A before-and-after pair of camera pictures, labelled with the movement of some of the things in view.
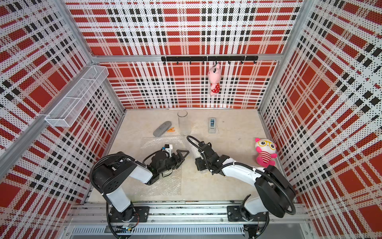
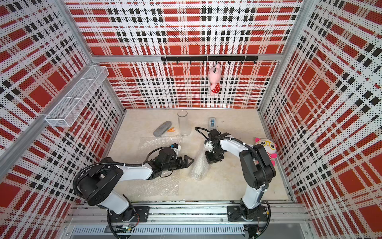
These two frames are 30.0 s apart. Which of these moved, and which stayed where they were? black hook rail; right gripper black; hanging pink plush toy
Moved: right gripper black
Stayed: hanging pink plush toy; black hook rail
